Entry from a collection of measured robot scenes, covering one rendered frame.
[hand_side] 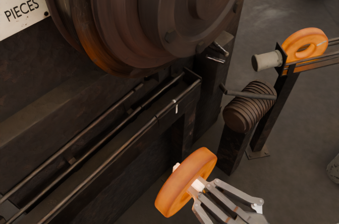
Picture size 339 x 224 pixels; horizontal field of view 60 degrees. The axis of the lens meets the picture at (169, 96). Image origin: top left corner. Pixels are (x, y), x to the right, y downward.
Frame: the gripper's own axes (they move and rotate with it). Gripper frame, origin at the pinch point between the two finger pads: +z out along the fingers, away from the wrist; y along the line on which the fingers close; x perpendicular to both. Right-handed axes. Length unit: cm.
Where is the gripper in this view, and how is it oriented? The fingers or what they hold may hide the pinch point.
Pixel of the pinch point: (187, 179)
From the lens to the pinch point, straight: 60.2
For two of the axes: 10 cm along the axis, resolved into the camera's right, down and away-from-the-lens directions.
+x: 0.4, -5.9, -8.0
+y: 6.8, -5.7, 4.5
